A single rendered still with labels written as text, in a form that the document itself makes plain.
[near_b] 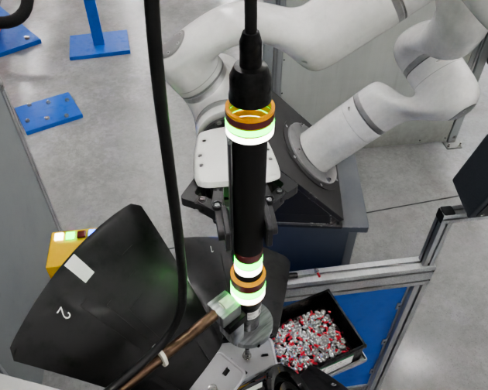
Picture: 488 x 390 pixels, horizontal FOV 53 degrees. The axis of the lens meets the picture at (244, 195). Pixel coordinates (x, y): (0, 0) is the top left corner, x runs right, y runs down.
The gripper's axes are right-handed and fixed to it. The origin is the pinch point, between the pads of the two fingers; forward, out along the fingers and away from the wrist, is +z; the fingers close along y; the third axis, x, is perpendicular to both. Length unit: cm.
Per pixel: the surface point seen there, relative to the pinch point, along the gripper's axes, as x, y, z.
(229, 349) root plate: -30.5, 2.3, -2.0
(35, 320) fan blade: -6.5, 23.6, 4.3
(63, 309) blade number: -7.3, 21.0, 2.7
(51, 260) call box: -42, 36, -33
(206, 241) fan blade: -30.8, 3.8, -24.6
